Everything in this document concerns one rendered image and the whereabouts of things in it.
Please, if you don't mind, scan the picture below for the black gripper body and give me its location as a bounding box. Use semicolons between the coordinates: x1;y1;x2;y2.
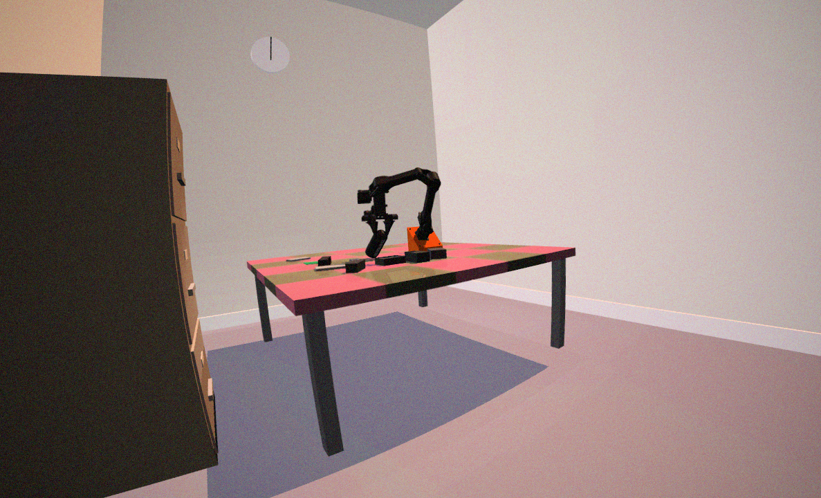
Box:
362;203;398;222

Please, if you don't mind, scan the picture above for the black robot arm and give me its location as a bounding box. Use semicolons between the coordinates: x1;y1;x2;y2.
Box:
357;167;441;240

